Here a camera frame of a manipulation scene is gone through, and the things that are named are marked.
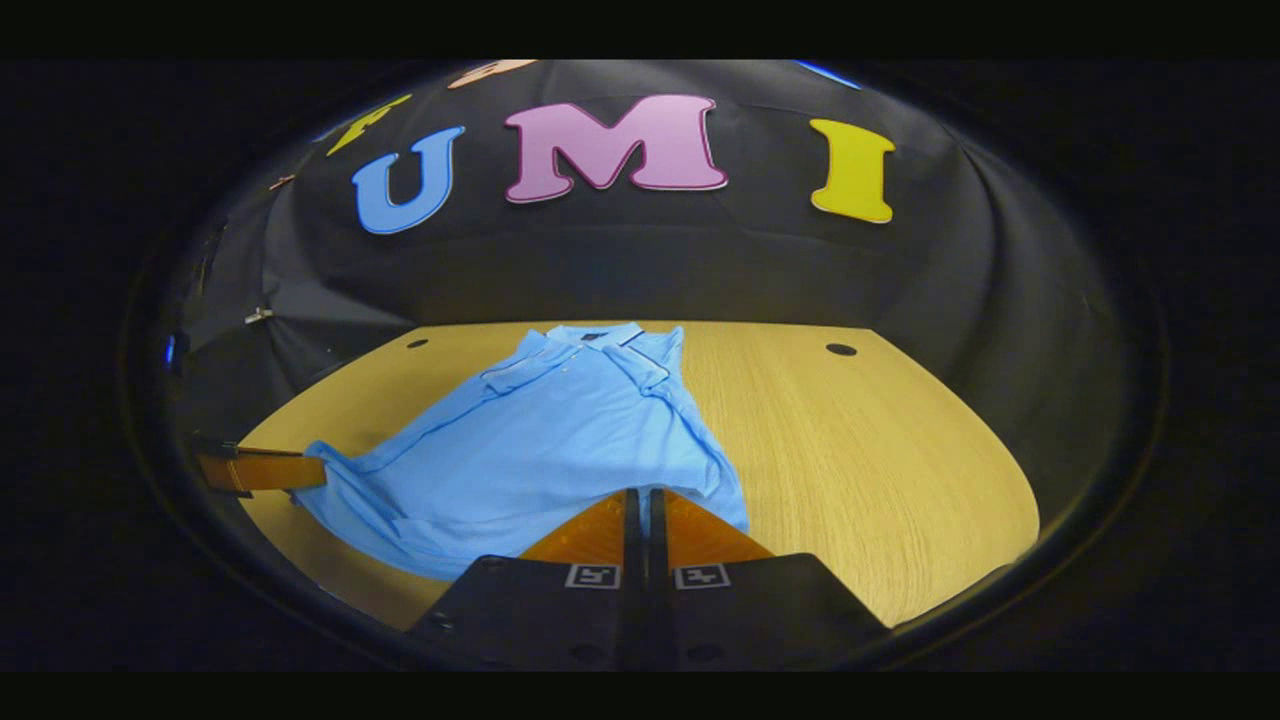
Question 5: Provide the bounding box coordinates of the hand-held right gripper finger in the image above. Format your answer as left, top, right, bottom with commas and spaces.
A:
648, 488, 891, 671
410, 488, 642, 671

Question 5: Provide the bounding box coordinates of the light blue polo T-shirt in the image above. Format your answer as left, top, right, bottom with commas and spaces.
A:
295, 322, 751, 582

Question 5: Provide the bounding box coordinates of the black backdrop cloth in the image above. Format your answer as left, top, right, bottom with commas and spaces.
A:
170, 60, 1126, 501

